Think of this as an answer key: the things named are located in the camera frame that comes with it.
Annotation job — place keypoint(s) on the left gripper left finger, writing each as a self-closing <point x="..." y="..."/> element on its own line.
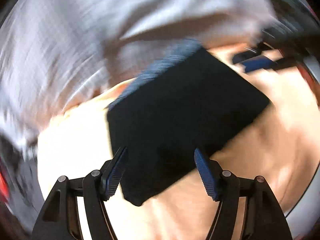
<point x="59" y="216"/>

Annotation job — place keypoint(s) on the grey jacket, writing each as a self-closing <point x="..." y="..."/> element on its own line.
<point x="25" y="199"/>

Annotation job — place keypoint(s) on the dark navy pants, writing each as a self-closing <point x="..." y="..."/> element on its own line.
<point x="184" y="101"/>

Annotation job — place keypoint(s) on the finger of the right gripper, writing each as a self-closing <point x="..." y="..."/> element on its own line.
<point x="256" y="63"/>
<point x="245" y="55"/>

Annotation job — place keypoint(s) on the grey checkered quilt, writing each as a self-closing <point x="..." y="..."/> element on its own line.
<point x="56" y="54"/>

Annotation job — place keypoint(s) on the peach bed blanket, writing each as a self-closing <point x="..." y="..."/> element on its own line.
<point x="282" y="145"/>

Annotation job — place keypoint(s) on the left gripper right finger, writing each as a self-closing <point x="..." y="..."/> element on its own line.
<point x="263" y="216"/>

